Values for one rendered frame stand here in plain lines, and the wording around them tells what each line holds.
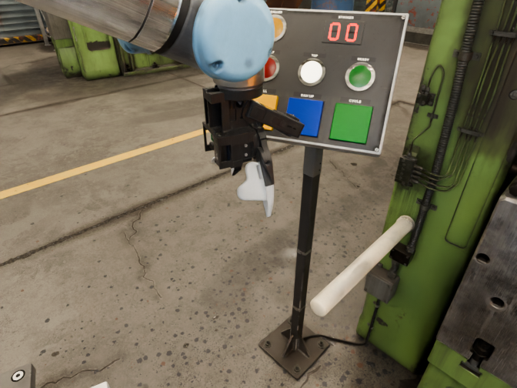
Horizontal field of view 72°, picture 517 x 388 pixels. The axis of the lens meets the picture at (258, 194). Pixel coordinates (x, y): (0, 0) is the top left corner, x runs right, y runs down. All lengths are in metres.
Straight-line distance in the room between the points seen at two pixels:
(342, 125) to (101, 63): 4.58
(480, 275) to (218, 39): 0.76
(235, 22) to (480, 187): 0.84
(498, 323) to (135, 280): 1.46
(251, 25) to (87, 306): 1.62
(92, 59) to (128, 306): 3.86
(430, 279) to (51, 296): 1.59
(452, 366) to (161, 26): 1.04
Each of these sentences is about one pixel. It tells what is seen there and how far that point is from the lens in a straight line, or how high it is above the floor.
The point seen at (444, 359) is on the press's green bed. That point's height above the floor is 0.41.
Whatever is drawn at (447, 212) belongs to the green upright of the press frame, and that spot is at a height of 0.71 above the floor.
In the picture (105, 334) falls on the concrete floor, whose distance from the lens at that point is 1.69.
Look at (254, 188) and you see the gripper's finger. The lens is 0.55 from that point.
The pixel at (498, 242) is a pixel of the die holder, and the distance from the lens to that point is 0.86.
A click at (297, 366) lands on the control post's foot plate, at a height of 0.04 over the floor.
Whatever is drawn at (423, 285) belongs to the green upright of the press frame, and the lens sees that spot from 1.27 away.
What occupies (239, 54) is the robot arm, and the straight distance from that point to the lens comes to 0.32.
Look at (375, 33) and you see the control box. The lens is 0.81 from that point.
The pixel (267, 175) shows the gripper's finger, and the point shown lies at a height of 1.01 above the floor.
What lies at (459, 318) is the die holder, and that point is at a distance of 1.01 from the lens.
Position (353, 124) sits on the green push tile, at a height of 1.01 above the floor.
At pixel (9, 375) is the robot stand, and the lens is 0.64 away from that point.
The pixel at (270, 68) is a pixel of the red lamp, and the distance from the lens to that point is 0.81.
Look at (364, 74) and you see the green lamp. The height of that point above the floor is 1.09.
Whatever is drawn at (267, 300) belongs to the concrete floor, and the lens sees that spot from 1.67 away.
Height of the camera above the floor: 1.29
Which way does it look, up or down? 34 degrees down
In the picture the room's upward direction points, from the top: straight up
